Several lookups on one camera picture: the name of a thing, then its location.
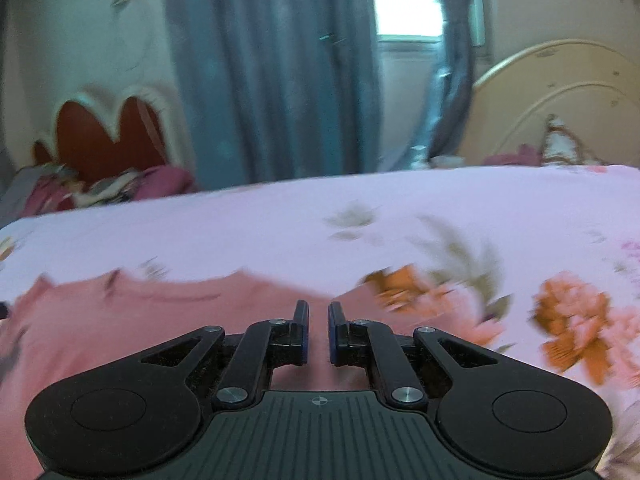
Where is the blue-grey curtain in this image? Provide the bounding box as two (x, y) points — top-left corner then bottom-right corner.
(161, 0), (383, 186)
(422, 0), (493, 158)

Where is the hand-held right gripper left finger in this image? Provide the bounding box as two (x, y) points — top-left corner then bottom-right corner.
(142, 300), (311, 411)

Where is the maroon blanket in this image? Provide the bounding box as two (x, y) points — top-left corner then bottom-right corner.
(142, 166), (198, 195)

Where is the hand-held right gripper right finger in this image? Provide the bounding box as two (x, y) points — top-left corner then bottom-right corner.
(327, 301), (501, 411)

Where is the cream arched headboard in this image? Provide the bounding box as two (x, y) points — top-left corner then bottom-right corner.
(457, 39), (640, 167)

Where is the cream patterned pillow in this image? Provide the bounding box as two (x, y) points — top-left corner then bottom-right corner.
(541, 115), (603, 167)

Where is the floral bed sheet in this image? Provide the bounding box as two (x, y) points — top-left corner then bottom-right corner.
(0, 164), (640, 480)

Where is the red heart-shaped headboard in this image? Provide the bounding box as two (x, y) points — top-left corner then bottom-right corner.
(31, 84), (197, 183)

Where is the bright window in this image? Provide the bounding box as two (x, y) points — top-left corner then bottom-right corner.
(369, 0), (447, 45)

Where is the pink long-sleeved sweatshirt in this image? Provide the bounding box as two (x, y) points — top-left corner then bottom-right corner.
(0, 269), (381, 480)

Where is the pile of clothes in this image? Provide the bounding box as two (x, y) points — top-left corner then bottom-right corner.
(0, 161), (151, 218)

